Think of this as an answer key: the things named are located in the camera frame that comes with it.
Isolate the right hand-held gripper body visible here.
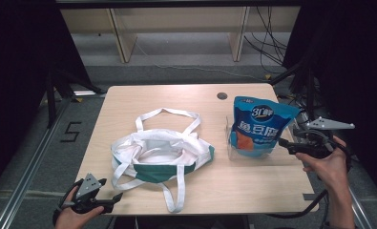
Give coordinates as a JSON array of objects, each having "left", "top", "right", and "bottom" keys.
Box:
[{"left": 292, "top": 116, "right": 356, "bottom": 159}]

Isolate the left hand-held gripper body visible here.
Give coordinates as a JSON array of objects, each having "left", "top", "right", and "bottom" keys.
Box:
[{"left": 71, "top": 173, "right": 115, "bottom": 215}]

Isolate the clear plastic box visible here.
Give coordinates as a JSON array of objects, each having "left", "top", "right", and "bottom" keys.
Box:
[{"left": 224, "top": 114, "right": 305, "bottom": 162}]

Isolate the blue snack packet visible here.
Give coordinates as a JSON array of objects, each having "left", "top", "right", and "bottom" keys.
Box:
[{"left": 228, "top": 95, "right": 302, "bottom": 157}]

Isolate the white tote bag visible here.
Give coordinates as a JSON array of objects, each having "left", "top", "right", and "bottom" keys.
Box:
[{"left": 110, "top": 107, "right": 216, "bottom": 214}]

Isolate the person's right hand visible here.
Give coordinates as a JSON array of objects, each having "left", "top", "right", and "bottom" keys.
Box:
[{"left": 295, "top": 135, "right": 350, "bottom": 193}]

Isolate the person's left hand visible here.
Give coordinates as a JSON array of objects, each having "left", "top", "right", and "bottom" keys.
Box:
[{"left": 53, "top": 187, "right": 105, "bottom": 229}]

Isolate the black metal stand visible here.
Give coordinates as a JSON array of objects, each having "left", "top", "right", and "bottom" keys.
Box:
[
  {"left": 267, "top": 56, "right": 318, "bottom": 124},
  {"left": 45, "top": 67, "right": 107, "bottom": 129}
]

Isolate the black curtain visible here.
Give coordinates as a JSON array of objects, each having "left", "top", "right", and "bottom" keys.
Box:
[
  {"left": 0, "top": 0, "right": 94, "bottom": 199},
  {"left": 282, "top": 0, "right": 377, "bottom": 206}
]

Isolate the light wooden shelf unit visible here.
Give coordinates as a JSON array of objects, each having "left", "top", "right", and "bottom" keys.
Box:
[{"left": 60, "top": 6, "right": 302, "bottom": 64}]

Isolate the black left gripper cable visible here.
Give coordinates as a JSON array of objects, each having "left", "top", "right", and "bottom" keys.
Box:
[{"left": 52, "top": 178, "right": 85, "bottom": 225}]

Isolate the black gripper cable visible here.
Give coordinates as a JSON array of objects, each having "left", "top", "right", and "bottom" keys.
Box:
[
  {"left": 52, "top": 178, "right": 85, "bottom": 225},
  {"left": 265, "top": 129, "right": 353, "bottom": 219}
]

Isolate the aluminium floor rail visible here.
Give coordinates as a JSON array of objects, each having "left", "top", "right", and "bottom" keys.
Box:
[
  {"left": 0, "top": 97, "right": 74, "bottom": 229},
  {"left": 298, "top": 112, "right": 374, "bottom": 229}
]

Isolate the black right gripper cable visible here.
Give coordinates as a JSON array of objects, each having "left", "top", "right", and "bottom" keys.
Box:
[{"left": 265, "top": 129, "right": 353, "bottom": 219}]

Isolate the bundle of black cables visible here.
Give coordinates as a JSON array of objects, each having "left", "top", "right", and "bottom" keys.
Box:
[{"left": 242, "top": 6, "right": 289, "bottom": 74}]

